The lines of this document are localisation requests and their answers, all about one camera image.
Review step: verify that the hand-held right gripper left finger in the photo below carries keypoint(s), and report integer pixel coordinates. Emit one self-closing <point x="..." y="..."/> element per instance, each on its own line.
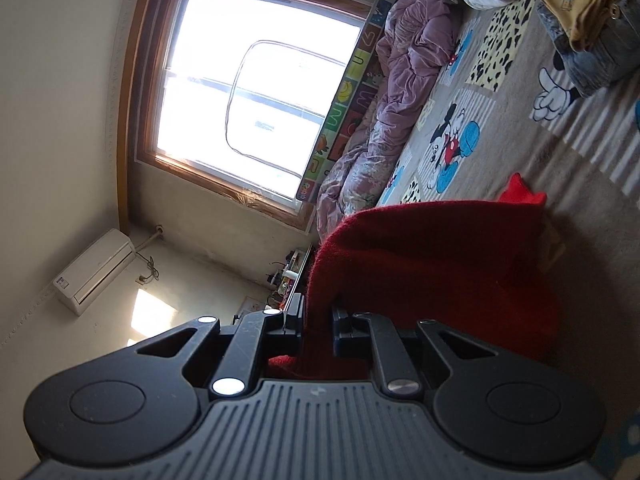
<point x="295" y="316"/>

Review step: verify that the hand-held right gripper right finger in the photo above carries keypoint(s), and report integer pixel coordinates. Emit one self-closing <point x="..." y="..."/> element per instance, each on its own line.
<point x="341" y="331"/>

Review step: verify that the purple quilt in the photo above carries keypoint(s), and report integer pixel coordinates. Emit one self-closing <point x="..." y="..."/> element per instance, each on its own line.
<point x="410" y="60"/>

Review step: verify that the colourful alphabet foam panel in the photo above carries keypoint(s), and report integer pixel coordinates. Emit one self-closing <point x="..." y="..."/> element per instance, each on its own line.
<point x="345" y="95"/>

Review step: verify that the cartoon printed blanket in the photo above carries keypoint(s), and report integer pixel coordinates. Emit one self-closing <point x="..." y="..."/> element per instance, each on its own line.
<point x="500" y="125"/>

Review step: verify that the folded blue jeans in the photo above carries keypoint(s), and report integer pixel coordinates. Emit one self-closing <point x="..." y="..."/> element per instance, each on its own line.
<point x="585" y="67"/>

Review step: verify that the cluttered dark shelf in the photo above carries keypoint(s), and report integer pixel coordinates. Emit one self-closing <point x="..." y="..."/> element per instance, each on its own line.
<point x="290" y="280"/>

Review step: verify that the folded yellow garment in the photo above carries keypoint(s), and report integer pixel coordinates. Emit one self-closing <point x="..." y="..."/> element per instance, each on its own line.
<point x="575" y="0"/>

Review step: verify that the wooden framed window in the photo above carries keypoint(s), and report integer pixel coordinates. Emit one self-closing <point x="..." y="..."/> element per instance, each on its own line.
<point x="225" y="85"/>

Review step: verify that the white air conditioner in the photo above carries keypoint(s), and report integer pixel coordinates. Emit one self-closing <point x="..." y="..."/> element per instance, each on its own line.
<point x="95" y="270"/>

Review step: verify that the red sweater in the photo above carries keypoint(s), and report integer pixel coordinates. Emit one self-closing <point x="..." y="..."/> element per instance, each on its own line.
<point x="425" y="260"/>

